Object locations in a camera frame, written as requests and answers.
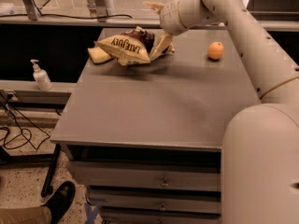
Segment yellow sponge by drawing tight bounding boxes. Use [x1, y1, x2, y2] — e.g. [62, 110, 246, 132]
[88, 47, 111, 63]

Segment drawer knob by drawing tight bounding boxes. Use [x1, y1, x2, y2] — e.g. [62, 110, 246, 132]
[159, 203, 166, 212]
[161, 178, 169, 188]

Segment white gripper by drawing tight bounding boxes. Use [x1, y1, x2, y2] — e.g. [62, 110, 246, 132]
[143, 0, 188, 60]

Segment black shoe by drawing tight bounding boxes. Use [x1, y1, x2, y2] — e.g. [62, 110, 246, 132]
[44, 181, 76, 224]

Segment black floor cables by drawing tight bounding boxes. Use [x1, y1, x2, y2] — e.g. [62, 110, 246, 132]
[0, 91, 52, 151]

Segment orange fruit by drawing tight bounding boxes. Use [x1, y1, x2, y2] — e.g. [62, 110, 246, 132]
[207, 42, 224, 60]

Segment white pump bottle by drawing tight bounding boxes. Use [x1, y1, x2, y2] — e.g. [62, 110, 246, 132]
[31, 59, 52, 91]

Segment brown chip bag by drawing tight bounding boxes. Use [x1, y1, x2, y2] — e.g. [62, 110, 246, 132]
[94, 25, 176, 67]

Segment top drawer knob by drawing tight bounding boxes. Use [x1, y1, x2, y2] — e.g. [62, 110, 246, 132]
[161, 178, 169, 188]

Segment grey drawer cabinet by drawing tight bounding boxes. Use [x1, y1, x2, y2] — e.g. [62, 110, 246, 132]
[51, 30, 258, 224]

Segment black table leg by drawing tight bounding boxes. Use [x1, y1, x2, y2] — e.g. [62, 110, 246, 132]
[41, 145, 61, 198]

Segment black cable on ledge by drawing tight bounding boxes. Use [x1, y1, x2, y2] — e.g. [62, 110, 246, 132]
[0, 13, 134, 21]

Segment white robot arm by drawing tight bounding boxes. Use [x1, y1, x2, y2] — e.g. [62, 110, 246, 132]
[148, 0, 299, 224]

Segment tan trouser leg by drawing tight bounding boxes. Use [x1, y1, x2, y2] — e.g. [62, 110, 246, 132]
[0, 206, 51, 224]

